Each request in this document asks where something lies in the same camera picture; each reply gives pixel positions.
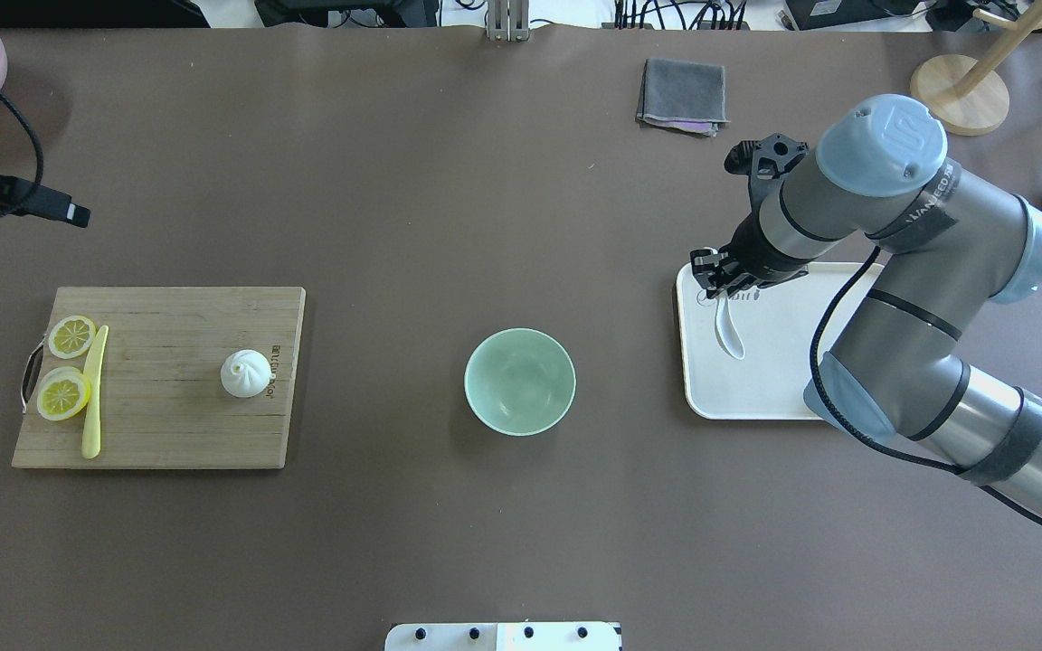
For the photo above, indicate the lower lemon slice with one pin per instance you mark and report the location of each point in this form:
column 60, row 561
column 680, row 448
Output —
column 62, row 393

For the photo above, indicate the wooden rack stand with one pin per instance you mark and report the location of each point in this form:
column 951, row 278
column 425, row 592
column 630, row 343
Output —
column 965, row 94

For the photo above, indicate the upper lemon slice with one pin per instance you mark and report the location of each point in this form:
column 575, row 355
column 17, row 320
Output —
column 71, row 337

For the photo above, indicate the yellow plastic knife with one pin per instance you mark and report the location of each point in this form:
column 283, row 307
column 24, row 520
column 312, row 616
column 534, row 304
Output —
column 91, row 439

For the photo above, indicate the bamboo cutting board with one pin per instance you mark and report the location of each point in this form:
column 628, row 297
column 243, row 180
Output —
column 163, row 406

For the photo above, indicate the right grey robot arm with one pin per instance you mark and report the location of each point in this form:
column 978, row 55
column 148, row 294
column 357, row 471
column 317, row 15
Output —
column 953, row 242

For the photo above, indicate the metal bracket at table edge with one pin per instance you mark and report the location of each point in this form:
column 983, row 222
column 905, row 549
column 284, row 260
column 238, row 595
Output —
column 507, row 20

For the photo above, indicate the lemon slice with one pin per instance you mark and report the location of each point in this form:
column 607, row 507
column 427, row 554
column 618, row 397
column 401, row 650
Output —
column 62, row 393
column 71, row 337

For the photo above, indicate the white steamed bun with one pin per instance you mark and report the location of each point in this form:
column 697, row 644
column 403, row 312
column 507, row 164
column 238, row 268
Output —
column 246, row 373

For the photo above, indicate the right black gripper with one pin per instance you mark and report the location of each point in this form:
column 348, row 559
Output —
column 759, row 259

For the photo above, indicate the green ceramic bowl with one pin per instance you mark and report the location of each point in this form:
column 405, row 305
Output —
column 520, row 382

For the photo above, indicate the white rectangular tray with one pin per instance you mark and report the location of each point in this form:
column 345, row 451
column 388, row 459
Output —
column 775, row 326

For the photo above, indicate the grey folded cloth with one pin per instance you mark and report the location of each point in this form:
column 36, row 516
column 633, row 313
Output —
column 687, row 96

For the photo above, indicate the white ceramic spoon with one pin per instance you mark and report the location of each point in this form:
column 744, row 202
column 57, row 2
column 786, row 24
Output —
column 725, row 329

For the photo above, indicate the white device with knobs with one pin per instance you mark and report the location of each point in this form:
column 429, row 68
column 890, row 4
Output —
column 523, row 635

